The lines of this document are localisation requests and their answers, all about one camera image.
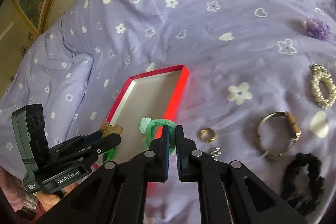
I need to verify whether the gold ring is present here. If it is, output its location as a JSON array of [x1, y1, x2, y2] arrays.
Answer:
[[199, 128, 217, 143]]

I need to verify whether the gold wrist watch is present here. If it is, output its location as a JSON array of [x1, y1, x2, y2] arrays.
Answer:
[[256, 111, 302, 161]]

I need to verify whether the black scrunchie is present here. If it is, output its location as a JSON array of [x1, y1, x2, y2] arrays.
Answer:
[[280, 153, 326, 216]]

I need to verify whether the green knitted hair band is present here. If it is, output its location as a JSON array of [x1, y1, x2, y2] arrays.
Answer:
[[102, 147, 117, 163]]

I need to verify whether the red cardboard box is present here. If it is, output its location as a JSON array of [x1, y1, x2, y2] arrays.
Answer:
[[91, 64, 190, 199]]

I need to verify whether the purple flower print blanket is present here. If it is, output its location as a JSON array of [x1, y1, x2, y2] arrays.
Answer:
[[0, 0, 336, 224]]

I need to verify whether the crystal hair clip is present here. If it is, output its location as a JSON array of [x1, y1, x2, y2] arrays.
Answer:
[[310, 64, 336, 109]]

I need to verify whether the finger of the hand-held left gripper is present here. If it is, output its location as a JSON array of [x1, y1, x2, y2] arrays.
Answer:
[[50, 130, 104, 153], [56, 133, 122, 165]]

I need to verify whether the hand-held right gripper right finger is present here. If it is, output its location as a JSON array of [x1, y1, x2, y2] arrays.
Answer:
[[175, 124, 307, 224]]

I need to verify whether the yellow hair claw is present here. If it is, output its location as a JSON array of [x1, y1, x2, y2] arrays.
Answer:
[[101, 121, 123, 138]]

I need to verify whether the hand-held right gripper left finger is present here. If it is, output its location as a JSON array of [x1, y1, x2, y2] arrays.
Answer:
[[34, 124, 171, 224]]

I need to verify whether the pink printed clothing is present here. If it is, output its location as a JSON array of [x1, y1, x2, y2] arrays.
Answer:
[[0, 165, 76, 222]]

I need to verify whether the green hair tie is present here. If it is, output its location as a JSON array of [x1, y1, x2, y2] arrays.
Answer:
[[139, 117, 177, 155]]

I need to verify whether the purple scrunchie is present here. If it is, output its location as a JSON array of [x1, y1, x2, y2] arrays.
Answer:
[[303, 18, 333, 41]]

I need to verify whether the small silver link piece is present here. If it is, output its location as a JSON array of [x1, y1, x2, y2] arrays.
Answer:
[[209, 147, 221, 160]]

